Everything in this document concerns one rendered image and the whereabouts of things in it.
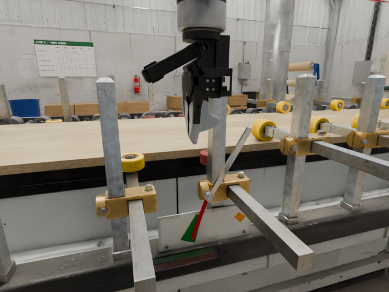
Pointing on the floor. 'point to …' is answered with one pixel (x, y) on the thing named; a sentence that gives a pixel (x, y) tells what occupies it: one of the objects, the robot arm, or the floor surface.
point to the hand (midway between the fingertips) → (190, 138)
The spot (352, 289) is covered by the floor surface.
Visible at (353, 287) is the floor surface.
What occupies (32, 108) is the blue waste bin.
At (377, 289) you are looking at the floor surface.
